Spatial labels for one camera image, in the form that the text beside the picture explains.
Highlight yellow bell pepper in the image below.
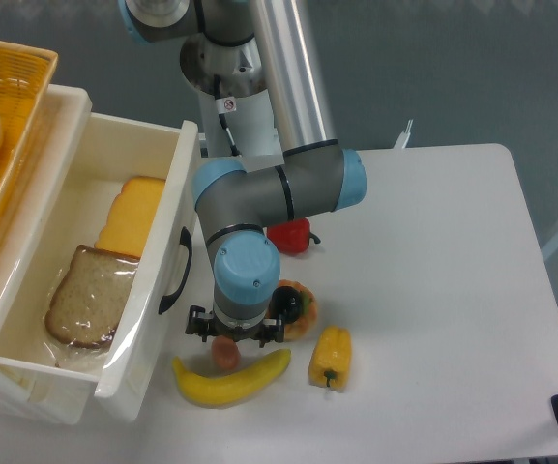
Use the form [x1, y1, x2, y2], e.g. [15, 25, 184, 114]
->
[308, 326, 352, 392]

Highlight black cable on pedestal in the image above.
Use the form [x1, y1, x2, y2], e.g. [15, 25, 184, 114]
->
[212, 74, 241, 157]

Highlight white plastic drawer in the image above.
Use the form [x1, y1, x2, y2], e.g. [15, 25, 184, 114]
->
[0, 86, 200, 424]

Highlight white drawer cabinet housing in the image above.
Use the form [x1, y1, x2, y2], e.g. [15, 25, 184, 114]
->
[0, 366, 92, 424]

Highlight red bell pepper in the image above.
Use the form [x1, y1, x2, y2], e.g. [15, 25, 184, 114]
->
[266, 218, 321, 255]

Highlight toy pizza with olive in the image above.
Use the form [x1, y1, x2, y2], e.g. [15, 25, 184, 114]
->
[265, 279, 318, 341]

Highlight brown egg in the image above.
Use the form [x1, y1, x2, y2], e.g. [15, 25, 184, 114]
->
[211, 336, 241, 371]

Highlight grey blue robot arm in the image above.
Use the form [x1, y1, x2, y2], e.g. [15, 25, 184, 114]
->
[119, 1, 367, 344]

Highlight black drawer handle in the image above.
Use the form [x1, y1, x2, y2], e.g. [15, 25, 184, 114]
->
[158, 226, 193, 315]

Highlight brown bread slice in wrap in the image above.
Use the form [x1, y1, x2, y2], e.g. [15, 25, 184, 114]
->
[44, 246, 139, 349]

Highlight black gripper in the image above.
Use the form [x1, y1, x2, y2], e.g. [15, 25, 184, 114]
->
[185, 305, 285, 348]

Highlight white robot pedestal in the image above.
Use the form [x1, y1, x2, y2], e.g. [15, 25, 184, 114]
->
[178, 38, 284, 160]

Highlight yellow banana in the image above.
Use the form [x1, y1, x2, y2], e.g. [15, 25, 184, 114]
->
[171, 349, 291, 407]

